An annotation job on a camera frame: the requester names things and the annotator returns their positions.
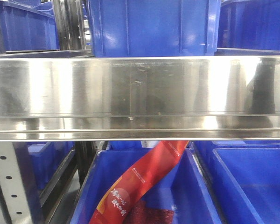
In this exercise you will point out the dark blue bin lower left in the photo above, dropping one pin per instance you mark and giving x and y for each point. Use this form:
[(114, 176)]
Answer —
[(46, 158)]

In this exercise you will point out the dark blue bin lower right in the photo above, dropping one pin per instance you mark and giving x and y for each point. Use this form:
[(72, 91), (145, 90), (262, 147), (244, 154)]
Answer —
[(245, 178)]

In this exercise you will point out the dark blue bin upper right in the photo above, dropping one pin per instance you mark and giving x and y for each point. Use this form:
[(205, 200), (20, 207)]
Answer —
[(249, 24)]

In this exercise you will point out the dark blue bin upper centre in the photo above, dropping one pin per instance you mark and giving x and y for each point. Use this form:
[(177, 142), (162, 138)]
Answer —
[(153, 28)]

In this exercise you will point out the stainless steel shelf rail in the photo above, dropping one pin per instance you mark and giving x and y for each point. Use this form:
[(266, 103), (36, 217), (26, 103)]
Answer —
[(146, 98)]

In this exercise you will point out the perforated grey shelf upright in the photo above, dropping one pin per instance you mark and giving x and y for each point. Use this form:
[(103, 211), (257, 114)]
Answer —
[(19, 197)]

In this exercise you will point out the dark blue bin upper left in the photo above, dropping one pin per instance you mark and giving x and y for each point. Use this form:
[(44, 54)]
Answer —
[(28, 25)]

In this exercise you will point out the red snack package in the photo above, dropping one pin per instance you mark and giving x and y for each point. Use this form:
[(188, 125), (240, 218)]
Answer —
[(136, 181)]

